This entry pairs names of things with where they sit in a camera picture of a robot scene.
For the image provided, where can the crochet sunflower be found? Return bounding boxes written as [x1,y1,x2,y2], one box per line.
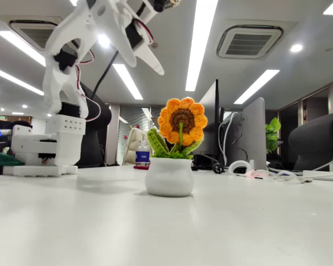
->
[144,96,209,198]

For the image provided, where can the thin black-edged monitor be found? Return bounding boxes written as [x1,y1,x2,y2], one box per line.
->
[195,79,225,164]

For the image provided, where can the beige padded jacket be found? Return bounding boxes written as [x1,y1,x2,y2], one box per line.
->
[122,127,149,166]

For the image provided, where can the black high-back office chair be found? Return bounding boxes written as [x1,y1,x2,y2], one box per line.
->
[72,81,113,169]

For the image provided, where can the clear water bottle blue label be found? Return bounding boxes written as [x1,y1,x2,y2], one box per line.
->
[135,140,151,167]

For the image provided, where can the green leafy plant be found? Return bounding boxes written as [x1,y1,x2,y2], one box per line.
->
[265,116,284,153]

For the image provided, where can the green flat mat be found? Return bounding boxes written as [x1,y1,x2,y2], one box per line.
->
[0,151,26,167]

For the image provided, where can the dark grey mesh office chair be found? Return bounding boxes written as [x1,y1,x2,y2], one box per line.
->
[287,110,333,172]

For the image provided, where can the black camera cable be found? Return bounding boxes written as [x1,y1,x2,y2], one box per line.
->
[90,51,120,100]

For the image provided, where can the gripper mounted camera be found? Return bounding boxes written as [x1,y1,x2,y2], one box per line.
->
[147,0,183,13]

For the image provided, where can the red white servo wires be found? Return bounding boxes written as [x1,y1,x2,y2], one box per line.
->
[74,49,102,122]

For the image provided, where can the white hanging cable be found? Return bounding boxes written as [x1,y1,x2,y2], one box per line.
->
[218,112,239,167]

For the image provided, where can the black hanging cable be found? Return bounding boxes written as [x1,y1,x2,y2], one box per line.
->
[233,116,249,163]

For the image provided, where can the black three-pin plug with cable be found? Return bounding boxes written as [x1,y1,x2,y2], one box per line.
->
[193,154,227,175]

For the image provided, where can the white power cable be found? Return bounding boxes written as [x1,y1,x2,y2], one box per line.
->
[262,169,314,184]

